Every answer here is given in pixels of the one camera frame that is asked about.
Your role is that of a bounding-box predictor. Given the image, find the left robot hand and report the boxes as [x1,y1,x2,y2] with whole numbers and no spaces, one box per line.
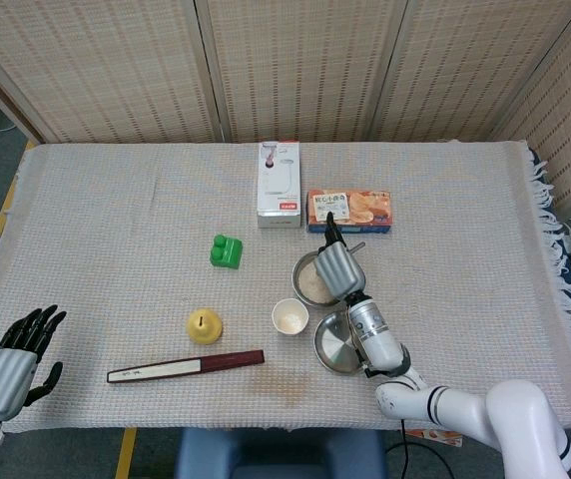
[0,303,68,423]

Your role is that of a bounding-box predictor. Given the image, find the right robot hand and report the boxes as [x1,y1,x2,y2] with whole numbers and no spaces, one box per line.
[313,211,368,301]

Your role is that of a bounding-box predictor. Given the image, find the steel bowl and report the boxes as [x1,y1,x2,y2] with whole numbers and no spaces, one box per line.
[291,251,347,307]

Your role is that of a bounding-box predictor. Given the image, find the white paper cup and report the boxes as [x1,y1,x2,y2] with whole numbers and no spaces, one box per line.
[272,297,310,336]

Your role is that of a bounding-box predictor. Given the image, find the blue orange biscuit box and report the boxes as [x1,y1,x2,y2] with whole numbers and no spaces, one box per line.
[306,189,394,235]

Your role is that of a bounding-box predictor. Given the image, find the steel plate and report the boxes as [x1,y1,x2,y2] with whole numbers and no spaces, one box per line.
[313,311,366,376]

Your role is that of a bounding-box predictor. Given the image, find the white product box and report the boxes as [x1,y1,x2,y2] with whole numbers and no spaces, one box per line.
[257,141,302,230]

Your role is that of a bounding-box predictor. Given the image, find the green toy block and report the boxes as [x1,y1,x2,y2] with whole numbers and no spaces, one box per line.
[209,234,245,271]

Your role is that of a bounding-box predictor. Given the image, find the dark red folded fan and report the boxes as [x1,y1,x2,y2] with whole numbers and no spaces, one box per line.
[106,349,266,385]

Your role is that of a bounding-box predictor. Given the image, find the yellow pear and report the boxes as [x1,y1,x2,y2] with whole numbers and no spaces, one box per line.
[186,307,225,345]

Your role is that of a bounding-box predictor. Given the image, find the orange printed bag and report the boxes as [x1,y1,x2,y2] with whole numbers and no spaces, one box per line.
[404,427,466,446]

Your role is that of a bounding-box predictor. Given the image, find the bamboo screen panel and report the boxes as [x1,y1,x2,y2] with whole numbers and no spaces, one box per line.
[369,0,571,144]
[488,0,571,212]
[194,0,407,144]
[0,0,223,145]

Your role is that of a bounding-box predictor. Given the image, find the white woven tablecloth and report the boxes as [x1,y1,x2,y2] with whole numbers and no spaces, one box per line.
[0,139,571,436]

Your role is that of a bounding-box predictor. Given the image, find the black cable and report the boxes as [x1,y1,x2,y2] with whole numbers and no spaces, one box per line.
[383,419,449,479]

